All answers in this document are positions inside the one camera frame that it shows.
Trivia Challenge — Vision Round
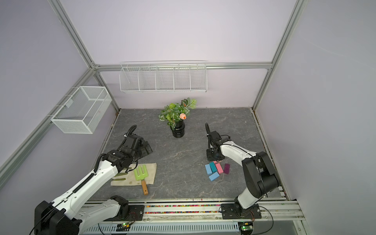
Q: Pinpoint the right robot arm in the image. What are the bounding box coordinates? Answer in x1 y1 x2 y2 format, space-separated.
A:
206 128 281 210

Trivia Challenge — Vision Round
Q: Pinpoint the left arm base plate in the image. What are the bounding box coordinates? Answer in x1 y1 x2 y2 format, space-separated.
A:
105 205 145 221

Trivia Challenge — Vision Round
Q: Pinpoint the black plant vase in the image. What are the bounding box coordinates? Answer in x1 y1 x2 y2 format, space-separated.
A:
170 120 185 138

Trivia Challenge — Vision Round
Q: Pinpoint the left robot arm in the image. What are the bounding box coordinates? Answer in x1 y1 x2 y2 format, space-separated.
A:
30 134 152 235

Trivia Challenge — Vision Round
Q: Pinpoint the light blue block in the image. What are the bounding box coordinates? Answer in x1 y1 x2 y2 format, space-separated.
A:
205 164 212 175
209 172 220 181

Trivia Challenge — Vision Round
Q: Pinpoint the white slotted cable duct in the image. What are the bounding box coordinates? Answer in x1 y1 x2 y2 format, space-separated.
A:
83 222 240 235

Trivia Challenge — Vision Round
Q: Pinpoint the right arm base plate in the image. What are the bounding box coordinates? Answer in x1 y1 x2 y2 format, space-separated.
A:
219 203 261 220

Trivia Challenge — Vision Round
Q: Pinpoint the long white wire shelf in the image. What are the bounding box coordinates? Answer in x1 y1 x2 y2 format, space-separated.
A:
119 60 208 93

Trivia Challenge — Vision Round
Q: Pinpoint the artificial green plant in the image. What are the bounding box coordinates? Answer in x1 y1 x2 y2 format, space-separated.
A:
158 98 197 129

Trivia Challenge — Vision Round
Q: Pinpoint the purple block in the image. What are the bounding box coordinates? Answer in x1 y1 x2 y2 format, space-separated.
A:
224 164 230 174

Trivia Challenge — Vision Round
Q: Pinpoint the white mesh wire basket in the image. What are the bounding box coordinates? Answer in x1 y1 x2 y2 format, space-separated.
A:
51 86 112 134

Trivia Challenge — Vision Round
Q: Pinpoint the teal block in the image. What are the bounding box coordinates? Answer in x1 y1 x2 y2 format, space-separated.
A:
209 162 217 173

